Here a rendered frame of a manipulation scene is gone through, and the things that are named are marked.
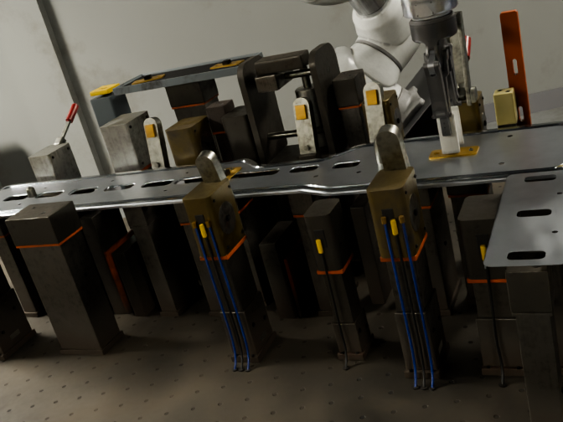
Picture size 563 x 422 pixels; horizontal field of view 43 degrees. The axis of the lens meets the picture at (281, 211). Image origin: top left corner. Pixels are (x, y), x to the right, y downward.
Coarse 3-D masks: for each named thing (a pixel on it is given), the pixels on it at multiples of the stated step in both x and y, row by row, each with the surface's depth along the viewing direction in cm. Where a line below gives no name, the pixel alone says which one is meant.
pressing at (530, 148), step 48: (432, 144) 134; (480, 144) 127; (528, 144) 122; (0, 192) 181; (48, 192) 170; (96, 192) 160; (144, 192) 151; (240, 192) 137; (288, 192) 132; (336, 192) 125
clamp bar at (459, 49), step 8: (456, 16) 132; (464, 32) 133; (448, 40) 133; (456, 40) 133; (464, 40) 133; (456, 48) 134; (464, 48) 132; (456, 56) 134; (464, 56) 132; (456, 64) 134; (464, 64) 133; (456, 72) 135; (464, 72) 133; (464, 80) 134
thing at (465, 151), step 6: (438, 150) 129; (462, 150) 126; (468, 150) 126; (474, 150) 125; (432, 156) 127; (438, 156) 126; (444, 156) 126; (450, 156) 125; (456, 156) 125; (462, 156) 124
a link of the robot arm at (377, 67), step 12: (336, 48) 197; (348, 48) 196; (360, 48) 194; (372, 48) 193; (348, 60) 192; (360, 60) 192; (372, 60) 192; (384, 60) 193; (372, 72) 192; (384, 72) 193; (396, 72) 196; (384, 84) 193; (396, 84) 198
